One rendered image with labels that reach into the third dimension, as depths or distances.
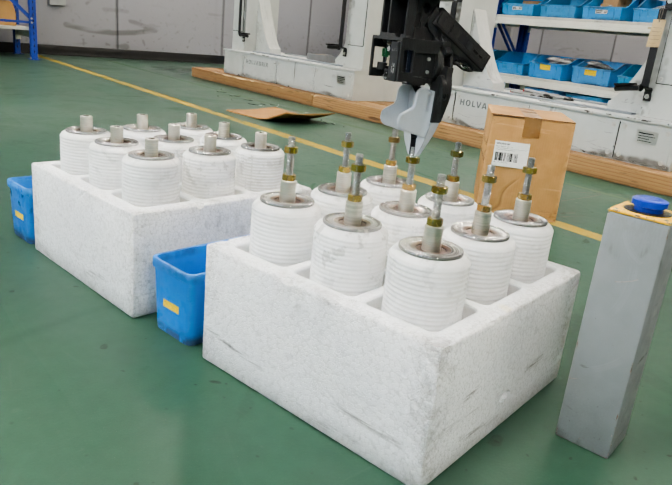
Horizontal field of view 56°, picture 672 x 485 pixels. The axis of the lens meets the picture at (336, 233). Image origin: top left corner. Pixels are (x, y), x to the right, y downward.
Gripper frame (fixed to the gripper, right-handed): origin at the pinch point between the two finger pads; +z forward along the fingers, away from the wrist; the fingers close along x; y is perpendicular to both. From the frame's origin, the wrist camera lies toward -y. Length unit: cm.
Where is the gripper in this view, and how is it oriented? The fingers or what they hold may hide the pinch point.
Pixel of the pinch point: (418, 145)
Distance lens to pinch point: 88.5
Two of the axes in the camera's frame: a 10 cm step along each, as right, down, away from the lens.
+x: 4.7, 3.1, -8.3
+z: -1.0, 9.5, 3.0
